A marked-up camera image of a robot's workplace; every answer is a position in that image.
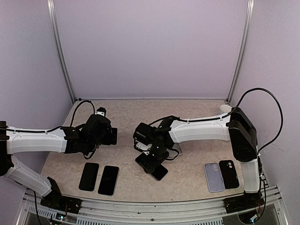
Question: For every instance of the light blue ceramic mug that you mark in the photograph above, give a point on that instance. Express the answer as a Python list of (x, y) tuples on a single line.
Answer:
[(225, 109)]

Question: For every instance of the aluminium left corner post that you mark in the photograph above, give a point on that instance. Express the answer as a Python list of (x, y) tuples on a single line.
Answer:
[(59, 49)]

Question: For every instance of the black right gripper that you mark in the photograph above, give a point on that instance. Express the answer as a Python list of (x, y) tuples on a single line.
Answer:
[(165, 155)]

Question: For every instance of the black phone silver frame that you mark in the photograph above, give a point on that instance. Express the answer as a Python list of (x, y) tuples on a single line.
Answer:
[(108, 180)]

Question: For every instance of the lilac silicone phone case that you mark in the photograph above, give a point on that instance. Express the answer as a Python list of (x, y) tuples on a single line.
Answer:
[(214, 178)]

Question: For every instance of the aluminium front rail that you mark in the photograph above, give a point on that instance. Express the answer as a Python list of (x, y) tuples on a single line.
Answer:
[(102, 212)]

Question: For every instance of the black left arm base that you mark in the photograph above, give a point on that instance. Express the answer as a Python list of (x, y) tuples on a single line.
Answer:
[(55, 200)]

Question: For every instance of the aluminium right corner post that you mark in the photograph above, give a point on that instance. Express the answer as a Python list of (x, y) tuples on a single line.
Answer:
[(242, 50)]

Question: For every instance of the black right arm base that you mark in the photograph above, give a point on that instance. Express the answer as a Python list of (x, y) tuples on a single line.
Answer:
[(243, 202)]

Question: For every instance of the black phone dark frame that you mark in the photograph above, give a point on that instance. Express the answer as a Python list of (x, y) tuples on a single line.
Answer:
[(89, 177)]

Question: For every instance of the aluminium corner post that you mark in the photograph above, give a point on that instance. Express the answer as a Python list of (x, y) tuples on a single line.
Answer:
[(242, 50), (59, 49)]

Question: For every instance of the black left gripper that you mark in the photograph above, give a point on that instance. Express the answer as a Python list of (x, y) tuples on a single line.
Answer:
[(108, 140)]

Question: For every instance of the purple phone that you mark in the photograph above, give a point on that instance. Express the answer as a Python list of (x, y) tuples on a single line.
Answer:
[(160, 173)]

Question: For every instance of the black phone case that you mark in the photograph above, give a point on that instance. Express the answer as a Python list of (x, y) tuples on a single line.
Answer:
[(229, 174)]

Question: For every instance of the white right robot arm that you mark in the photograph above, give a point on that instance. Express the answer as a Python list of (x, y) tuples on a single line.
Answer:
[(235, 128)]

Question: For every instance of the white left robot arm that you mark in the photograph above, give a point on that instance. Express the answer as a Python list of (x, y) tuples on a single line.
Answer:
[(13, 140)]

